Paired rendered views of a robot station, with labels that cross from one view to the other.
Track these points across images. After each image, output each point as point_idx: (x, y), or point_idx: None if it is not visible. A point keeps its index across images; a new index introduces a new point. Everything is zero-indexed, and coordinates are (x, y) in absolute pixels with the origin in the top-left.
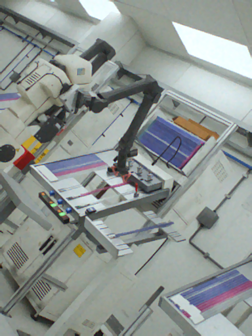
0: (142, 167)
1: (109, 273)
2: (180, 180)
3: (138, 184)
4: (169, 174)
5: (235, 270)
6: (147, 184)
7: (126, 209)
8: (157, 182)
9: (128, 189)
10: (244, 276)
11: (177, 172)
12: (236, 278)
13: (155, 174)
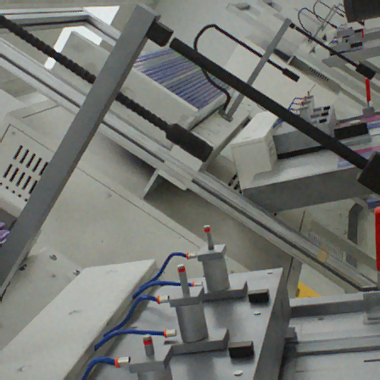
0: (93, 379)
1: None
2: (66, 271)
3: (282, 342)
4: (38, 310)
5: (342, 164)
6: (265, 276)
7: None
8: (197, 278)
9: (377, 363)
10: (339, 159)
11: (25, 272)
12: (366, 155)
13: (141, 288)
